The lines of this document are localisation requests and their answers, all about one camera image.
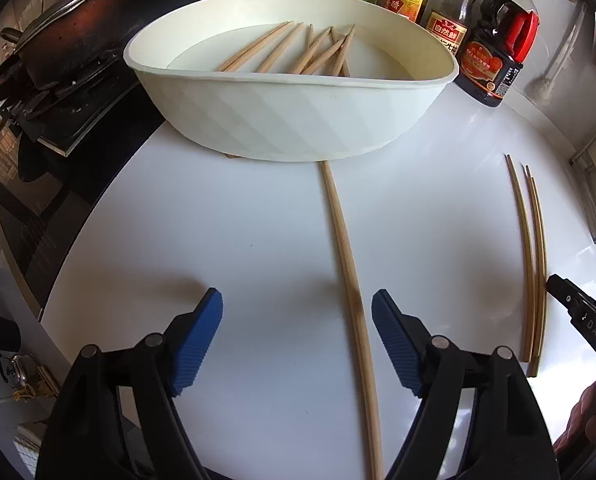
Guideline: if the black cylindrical object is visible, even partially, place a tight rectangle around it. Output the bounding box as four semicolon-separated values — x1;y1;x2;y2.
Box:
0;307;22;352

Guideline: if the clear soy sauce bottle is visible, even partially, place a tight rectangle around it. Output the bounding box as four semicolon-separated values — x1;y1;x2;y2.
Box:
424;0;487;57

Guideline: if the dark jug with red handle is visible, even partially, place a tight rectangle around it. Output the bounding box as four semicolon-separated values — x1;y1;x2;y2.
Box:
454;0;541;109

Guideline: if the white cleaning brush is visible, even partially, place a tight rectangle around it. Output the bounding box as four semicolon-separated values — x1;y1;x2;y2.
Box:
523;2;587;106

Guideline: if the pile of wooden chopsticks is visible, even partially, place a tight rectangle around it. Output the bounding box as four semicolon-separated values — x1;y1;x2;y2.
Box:
215;21;357;78

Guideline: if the black gas stove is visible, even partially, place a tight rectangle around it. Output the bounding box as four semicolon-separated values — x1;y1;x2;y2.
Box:
0;50;165;221

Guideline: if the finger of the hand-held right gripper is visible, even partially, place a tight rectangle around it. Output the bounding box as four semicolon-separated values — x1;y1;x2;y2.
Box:
545;274;596;362

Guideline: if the white plastic basin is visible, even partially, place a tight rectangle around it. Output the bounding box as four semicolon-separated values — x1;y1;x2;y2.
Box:
124;0;460;162

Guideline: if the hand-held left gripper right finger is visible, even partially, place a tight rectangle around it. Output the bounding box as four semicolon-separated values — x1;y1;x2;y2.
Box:
371;288;562;480

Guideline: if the person's right hand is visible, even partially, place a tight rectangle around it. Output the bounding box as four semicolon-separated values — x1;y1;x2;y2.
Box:
553;365;596;461

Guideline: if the metal gas valve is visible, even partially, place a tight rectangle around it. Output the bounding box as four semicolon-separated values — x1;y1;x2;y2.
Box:
0;352;59;402

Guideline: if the stainless steel rack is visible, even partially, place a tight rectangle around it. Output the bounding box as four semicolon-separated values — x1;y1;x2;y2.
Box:
570;127;596;276

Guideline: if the black wok with lid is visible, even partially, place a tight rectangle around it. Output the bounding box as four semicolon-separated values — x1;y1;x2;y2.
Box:
0;0;145;107

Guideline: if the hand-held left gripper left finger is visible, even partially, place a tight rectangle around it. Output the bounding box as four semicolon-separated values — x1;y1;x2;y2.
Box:
35;287;224;480

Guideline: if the long wooden chopstick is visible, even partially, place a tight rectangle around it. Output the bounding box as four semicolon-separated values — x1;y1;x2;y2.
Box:
320;160;383;480
524;164;544;367
505;154;535;364
528;175;549;379

